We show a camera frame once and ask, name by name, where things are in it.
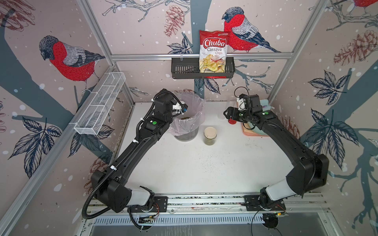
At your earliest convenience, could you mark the clear plastic mung bean jar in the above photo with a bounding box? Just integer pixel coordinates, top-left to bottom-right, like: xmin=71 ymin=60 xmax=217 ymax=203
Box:
xmin=228 ymin=99 xmax=238 ymax=109

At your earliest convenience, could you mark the teal cloth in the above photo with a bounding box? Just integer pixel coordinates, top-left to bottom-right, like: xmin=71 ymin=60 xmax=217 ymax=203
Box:
xmin=260 ymin=99 xmax=271 ymax=111

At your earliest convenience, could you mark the pink tray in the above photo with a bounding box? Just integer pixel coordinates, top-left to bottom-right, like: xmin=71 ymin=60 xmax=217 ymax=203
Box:
xmin=241 ymin=123 xmax=268 ymax=137

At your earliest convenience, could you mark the red jar lid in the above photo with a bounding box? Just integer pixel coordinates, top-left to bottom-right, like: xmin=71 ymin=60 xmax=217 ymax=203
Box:
xmin=228 ymin=119 xmax=237 ymax=124

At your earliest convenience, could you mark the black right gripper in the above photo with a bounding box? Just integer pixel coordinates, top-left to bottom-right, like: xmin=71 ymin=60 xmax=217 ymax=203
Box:
xmin=222 ymin=107 xmax=252 ymax=123

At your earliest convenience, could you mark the metal mesh trash bin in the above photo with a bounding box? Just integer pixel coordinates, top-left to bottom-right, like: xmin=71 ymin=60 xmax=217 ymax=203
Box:
xmin=169 ymin=92 xmax=205 ymax=142

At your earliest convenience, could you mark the jar with beige lid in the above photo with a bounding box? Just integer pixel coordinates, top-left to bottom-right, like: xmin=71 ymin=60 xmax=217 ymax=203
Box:
xmin=203 ymin=127 xmax=218 ymax=146

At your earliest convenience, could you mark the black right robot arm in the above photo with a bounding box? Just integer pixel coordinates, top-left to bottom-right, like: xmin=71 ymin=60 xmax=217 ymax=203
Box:
xmin=223 ymin=94 xmax=329 ymax=208

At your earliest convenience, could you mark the Chuba cassava chips bag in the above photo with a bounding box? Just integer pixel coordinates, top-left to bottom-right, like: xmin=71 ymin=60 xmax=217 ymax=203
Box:
xmin=199 ymin=30 xmax=229 ymax=73

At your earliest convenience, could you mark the black wall basket shelf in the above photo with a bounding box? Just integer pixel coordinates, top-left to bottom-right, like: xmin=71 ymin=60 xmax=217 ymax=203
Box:
xmin=171 ymin=57 xmax=235 ymax=79

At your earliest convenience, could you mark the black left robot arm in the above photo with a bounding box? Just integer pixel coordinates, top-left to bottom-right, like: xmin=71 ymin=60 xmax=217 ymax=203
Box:
xmin=82 ymin=89 xmax=188 ymax=219

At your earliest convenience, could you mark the clear plastic jar lid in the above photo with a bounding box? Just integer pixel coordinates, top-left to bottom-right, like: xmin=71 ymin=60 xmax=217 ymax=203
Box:
xmin=217 ymin=112 xmax=225 ymax=120

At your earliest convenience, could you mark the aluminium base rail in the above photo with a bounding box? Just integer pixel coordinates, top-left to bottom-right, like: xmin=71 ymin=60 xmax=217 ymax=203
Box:
xmin=88 ymin=192 xmax=325 ymax=216

